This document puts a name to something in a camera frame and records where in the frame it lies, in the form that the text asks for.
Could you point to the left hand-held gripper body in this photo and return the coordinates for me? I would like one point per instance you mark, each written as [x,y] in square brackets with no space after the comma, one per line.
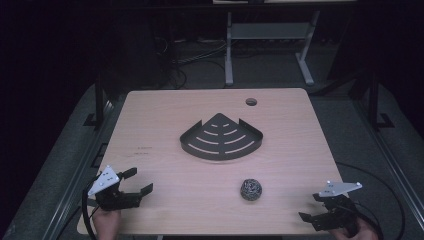
[108,195]

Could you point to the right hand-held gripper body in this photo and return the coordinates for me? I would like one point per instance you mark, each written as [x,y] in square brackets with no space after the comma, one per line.
[340,211]

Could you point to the steel wool scouring ball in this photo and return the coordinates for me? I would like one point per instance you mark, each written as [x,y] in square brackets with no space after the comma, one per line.
[251,189]

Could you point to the black metal corner shelf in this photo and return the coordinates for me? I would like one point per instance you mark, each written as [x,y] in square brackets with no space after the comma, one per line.
[221,141]

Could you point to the person's left hand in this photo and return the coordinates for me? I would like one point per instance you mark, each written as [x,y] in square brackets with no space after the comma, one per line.
[106,224]

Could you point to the person's right hand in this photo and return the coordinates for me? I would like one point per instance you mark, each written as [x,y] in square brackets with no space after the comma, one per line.
[365,233]

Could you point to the grey metal stand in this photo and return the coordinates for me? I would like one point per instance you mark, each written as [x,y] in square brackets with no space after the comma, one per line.
[266,31]

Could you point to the aluminium rail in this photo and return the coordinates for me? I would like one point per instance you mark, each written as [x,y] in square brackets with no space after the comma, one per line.
[71,186]
[393,166]

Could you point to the black frame post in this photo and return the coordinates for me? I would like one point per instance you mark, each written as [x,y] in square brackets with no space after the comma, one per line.
[374,100]
[99,100]

